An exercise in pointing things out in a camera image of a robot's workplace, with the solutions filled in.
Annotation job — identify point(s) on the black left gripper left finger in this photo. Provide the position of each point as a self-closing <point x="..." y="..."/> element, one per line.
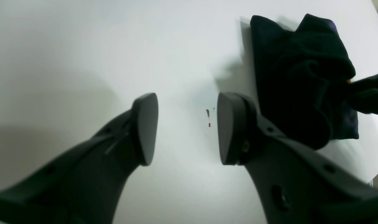
<point x="84" y="184"/>

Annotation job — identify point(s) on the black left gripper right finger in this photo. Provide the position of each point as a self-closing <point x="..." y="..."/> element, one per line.
<point x="295" y="184"/>

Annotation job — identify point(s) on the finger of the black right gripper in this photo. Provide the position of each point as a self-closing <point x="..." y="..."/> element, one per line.
<point x="363" y="95"/>

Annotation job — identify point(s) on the black T-shirt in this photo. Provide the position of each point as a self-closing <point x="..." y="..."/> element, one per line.
<point x="302" y="77"/>

